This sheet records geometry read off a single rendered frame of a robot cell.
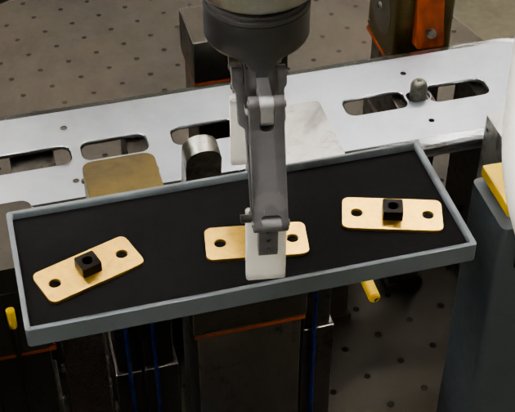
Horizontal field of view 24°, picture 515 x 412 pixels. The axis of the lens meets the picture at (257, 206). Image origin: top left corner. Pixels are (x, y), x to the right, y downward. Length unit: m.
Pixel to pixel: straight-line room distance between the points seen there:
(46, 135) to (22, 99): 0.57
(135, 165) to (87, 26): 0.91
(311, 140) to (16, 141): 0.37
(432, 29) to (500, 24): 1.89
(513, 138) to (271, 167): 0.28
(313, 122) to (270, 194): 0.37
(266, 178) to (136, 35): 1.24
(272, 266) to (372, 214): 0.14
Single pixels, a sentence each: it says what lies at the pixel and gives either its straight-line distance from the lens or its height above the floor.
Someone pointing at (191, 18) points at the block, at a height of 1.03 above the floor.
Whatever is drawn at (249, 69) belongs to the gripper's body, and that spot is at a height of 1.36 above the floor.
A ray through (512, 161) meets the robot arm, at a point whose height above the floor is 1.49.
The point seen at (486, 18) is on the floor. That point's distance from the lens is 3.41.
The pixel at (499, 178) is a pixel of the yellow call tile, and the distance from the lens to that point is 1.06.
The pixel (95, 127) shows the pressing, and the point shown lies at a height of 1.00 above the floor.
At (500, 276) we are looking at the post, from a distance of 1.08.
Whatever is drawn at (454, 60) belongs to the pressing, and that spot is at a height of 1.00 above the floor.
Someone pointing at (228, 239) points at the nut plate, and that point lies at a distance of 0.98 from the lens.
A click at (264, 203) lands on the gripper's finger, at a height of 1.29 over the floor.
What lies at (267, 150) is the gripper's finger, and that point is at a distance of 0.82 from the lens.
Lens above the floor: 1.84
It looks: 42 degrees down
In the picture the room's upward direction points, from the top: straight up
